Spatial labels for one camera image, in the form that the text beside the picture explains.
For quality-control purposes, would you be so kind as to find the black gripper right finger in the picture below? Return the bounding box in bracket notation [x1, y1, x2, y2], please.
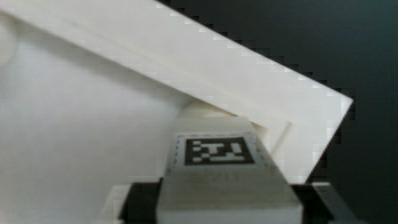
[292, 182, 368, 224]

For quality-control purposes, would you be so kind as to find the white table leg with tag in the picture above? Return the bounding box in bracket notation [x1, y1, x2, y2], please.
[157, 102, 304, 224]

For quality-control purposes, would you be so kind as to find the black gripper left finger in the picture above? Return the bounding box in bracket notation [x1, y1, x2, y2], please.
[87, 179, 166, 224]

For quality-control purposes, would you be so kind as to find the white square table top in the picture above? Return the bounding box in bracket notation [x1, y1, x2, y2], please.
[0, 0, 352, 224]

